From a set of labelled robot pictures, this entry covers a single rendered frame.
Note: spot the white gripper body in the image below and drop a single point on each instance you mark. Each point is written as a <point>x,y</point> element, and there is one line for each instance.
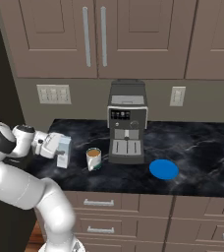
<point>50,146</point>

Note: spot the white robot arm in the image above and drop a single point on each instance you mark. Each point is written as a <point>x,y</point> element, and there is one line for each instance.
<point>15,187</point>

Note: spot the white milk carton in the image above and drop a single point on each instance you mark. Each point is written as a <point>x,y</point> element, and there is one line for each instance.
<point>64,159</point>

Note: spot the white mug of coffee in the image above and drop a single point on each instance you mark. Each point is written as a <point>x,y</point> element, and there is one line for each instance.
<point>94,160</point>

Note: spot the grey coffee machine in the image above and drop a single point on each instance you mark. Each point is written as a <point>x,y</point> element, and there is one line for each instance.
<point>127,131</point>

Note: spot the black fridge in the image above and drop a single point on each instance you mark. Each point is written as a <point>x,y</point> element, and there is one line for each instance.
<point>1,65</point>

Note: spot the blue saucer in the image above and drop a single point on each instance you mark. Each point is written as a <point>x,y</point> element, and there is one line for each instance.
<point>163,169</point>

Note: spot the brown drawer front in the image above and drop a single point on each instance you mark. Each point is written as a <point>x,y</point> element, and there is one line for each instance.
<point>202,206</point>
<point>133,228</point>
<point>133,205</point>
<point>123,246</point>
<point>196,231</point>

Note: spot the wide white wall switch plate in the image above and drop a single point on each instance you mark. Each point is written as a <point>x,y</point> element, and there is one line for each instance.
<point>53,94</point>

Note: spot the brown wall cupboard door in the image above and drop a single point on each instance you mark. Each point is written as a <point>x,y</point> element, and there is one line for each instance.
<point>215,39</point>
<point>146,36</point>
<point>48,36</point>

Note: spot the narrow white wall outlet plate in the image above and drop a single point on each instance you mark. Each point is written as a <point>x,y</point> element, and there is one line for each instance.
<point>177,96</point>

